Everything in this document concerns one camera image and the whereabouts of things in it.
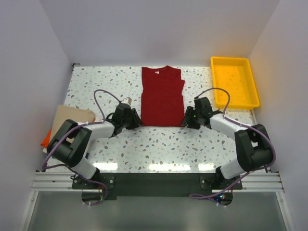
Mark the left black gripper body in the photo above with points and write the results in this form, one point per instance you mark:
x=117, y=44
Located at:
x=126, y=122

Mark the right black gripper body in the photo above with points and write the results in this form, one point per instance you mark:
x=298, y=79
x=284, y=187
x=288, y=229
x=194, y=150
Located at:
x=198, y=114

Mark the dark red t shirt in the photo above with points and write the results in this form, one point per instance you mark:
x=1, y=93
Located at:
x=161, y=99

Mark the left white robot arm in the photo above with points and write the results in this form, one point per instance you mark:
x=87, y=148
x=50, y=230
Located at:
x=72, y=141

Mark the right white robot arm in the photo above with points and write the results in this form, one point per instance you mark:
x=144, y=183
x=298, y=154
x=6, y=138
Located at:
x=254, y=149

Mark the yellow plastic tray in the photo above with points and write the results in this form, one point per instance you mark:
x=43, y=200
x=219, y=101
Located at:
x=235, y=75

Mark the beige folded t shirt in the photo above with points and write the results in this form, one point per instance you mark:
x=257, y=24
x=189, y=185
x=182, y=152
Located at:
x=63, y=110

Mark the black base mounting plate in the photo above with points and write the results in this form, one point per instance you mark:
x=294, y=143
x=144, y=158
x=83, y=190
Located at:
x=153, y=185

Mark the white folded t shirt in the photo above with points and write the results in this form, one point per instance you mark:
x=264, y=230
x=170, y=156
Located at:
x=59, y=120

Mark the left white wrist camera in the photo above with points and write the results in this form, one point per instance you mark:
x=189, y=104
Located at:
x=127, y=101

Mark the aluminium frame rail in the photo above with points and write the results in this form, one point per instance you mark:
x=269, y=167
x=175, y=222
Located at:
x=58, y=179

